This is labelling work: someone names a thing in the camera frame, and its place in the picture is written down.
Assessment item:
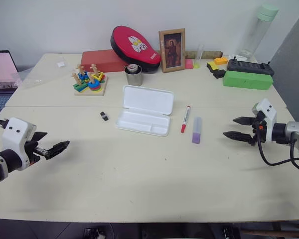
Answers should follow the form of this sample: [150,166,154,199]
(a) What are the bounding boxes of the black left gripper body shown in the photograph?
[23,140,50,168]

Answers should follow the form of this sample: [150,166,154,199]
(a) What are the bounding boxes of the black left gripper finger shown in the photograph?
[45,140,70,160]
[32,131,48,143]

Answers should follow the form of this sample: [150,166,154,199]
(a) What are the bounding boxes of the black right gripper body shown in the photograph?
[250,110,267,148]

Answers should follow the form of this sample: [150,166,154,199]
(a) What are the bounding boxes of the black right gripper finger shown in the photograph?
[223,130,255,146]
[232,116,255,126]

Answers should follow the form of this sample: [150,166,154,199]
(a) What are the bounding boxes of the white plastic case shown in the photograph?
[115,84,175,137]

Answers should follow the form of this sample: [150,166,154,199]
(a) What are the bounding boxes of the green foam block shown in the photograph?
[222,70,274,91]

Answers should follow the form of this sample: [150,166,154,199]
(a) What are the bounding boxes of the purple clear lead box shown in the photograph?
[191,116,203,144]

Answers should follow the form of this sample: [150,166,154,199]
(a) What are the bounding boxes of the black small block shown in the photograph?
[212,69,226,80]

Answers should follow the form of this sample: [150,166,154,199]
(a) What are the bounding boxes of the red whiteboard marker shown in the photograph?
[180,105,192,134]

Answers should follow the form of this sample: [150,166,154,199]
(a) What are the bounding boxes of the clear plastic bag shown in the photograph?
[10,66,43,88]

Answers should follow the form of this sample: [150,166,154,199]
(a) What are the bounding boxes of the yellow black sponge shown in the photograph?
[206,62,219,73]

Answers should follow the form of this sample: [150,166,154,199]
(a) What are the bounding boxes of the white crumpled tissue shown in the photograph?
[229,53,250,61]

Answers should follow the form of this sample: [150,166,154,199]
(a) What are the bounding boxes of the orange toy brick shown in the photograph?
[213,56,229,66]

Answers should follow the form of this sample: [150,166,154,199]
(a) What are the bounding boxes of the wooden shape stacker toy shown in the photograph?
[70,63,108,97]

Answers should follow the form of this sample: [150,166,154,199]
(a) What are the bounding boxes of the laptop with pink screen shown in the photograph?
[0,50,21,120]

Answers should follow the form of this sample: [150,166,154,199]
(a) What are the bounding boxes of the clear bottle green lid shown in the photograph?
[239,3,280,59]

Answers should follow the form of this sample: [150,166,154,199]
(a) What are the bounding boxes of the red foam block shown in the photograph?
[80,49,128,74]

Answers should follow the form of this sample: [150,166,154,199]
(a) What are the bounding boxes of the wooden framed portrait picture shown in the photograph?
[158,27,186,74]

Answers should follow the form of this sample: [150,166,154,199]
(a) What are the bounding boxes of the steel cup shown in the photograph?
[124,64,144,87]

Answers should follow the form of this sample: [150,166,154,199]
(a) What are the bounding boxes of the red black boxing pad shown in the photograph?
[110,25,162,74]

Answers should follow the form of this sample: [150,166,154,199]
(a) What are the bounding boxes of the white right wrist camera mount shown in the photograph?
[251,98,278,143]

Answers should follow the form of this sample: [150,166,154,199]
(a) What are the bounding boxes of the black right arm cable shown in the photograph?
[257,138,299,203]

